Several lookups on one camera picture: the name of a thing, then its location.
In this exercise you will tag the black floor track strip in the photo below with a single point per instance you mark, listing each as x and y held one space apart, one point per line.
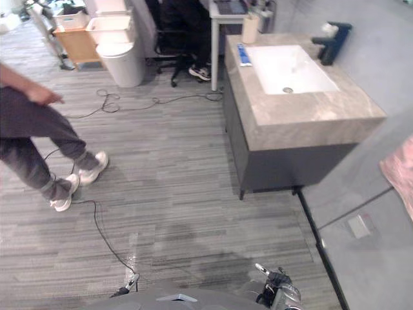
322 252

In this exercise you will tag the white rectangular sink basin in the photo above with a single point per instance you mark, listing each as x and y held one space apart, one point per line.
290 69

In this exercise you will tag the marble top vanity cabinet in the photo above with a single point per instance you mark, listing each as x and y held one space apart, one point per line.
290 129

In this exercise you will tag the white desk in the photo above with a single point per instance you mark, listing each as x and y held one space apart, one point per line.
215 48

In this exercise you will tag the blue white toothpaste tube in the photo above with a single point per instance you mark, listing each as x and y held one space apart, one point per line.
244 55

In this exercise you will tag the metal sink drain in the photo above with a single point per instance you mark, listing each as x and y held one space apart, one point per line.
287 89

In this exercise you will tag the walking person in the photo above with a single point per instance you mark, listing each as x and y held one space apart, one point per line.
29 129

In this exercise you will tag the white round trash bin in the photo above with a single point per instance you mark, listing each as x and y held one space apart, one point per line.
122 64

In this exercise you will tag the seated person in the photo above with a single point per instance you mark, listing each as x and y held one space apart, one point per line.
190 35

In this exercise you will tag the white basket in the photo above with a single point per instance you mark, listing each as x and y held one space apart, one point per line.
71 20

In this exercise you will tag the black office chair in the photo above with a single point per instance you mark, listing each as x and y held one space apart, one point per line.
167 48

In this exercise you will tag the white item on faucet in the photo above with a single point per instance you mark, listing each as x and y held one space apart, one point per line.
329 28

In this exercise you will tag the white plastic storage box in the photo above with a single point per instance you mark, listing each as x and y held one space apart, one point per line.
109 30

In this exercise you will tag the grey floor outlet plate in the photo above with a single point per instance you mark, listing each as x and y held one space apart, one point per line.
358 226

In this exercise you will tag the dark laptop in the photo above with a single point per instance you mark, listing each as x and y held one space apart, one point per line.
230 6

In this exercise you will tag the grey upright floor cleaner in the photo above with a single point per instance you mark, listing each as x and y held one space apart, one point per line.
51 35

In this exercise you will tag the black faucet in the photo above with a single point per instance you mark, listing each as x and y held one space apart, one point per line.
332 48

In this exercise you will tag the robot grey torso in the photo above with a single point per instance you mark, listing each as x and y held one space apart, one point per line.
180 300

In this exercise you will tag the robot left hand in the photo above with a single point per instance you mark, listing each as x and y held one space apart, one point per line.
129 286

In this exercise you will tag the light wooden side table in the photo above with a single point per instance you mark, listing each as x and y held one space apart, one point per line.
79 46

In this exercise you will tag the beige cup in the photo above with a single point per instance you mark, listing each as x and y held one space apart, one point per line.
250 30

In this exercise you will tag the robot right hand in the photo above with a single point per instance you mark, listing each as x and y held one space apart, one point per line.
276 279

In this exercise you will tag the robot right arm silver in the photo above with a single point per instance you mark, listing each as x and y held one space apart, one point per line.
288 295

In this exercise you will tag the person's hand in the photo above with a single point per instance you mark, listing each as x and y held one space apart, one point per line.
40 93

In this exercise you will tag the pink towel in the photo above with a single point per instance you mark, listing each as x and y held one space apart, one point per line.
400 174

